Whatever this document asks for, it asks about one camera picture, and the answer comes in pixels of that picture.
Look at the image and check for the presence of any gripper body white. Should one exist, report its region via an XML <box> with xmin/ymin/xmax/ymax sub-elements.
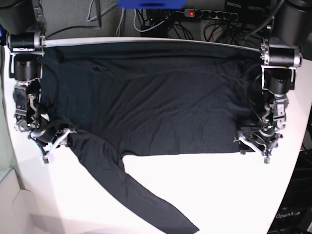
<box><xmin>41</xmin><ymin>128</ymin><xmax>77</xmax><ymax>165</ymax></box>
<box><xmin>233</xmin><ymin>129</ymin><xmax>283</xmax><ymax>164</ymax></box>

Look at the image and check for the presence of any dark navy long-sleeve T-shirt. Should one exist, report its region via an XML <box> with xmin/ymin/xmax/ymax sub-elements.
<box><xmin>40</xmin><ymin>42</ymin><xmax>261</xmax><ymax>234</ymax></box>

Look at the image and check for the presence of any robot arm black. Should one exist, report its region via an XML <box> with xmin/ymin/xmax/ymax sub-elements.
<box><xmin>235</xmin><ymin>0</ymin><xmax>312</xmax><ymax>164</ymax></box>
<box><xmin>0</xmin><ymin>0</ymin><xmax>75</xmax><ymax>164</ymax></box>

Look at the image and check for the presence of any black OpenArm control box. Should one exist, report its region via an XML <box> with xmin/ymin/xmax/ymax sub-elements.
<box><xmin>268</xmin><ymin>150</ymin><xmax>312</xmax><ymax>234</ymax></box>

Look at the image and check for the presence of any black power strip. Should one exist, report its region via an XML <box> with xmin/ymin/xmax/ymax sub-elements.
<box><xmin>182</xmin><ymin>9</ymin><xmax>239</xmax><ymax>21</ymax></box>

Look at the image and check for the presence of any blue plastic box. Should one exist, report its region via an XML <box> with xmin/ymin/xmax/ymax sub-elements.
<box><xmin>117</xmin><ymin>0</ymin><xmax>186</xmax><ymax>9</ymax></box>

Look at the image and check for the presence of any white cable on floor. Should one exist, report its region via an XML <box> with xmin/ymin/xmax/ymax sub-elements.
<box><xmin>115</xmin><ymin>9</ymin><xmax>169</xmax><ymax>37</ymax></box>

